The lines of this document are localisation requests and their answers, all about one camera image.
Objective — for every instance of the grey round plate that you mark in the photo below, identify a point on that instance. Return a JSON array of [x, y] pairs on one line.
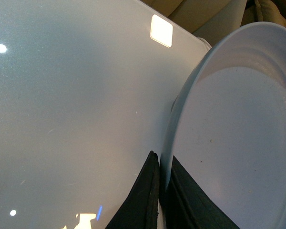
[[227, 128]]

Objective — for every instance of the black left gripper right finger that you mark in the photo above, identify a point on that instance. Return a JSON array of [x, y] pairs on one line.
[[187, 206]]

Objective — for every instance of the beige chair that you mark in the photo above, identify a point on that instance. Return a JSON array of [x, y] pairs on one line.
[[199, 16], [262, 11]]

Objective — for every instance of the beige left chair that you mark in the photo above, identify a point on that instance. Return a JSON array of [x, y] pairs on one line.
[[199, 16]]

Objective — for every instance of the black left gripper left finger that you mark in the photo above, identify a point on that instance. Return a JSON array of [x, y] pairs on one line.
[[140, 209]]

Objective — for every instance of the beige right chair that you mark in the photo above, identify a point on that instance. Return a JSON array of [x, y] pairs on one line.
[[262, 11]]

